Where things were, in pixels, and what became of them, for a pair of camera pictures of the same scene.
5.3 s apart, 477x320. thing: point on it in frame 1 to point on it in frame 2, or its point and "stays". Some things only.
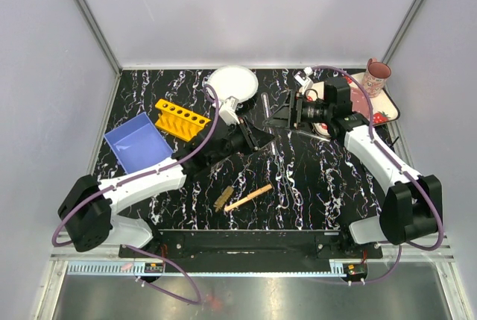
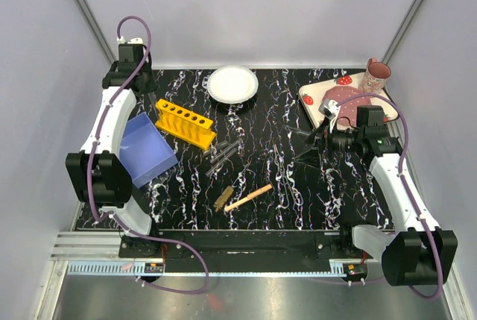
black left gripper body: (247, 135) to (150, 83)
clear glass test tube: (308, 134) stays
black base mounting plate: (253, 246) stays
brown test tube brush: (226, 195) stays
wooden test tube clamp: (247, 198) stays
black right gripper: (293, 111) to (321, 139)
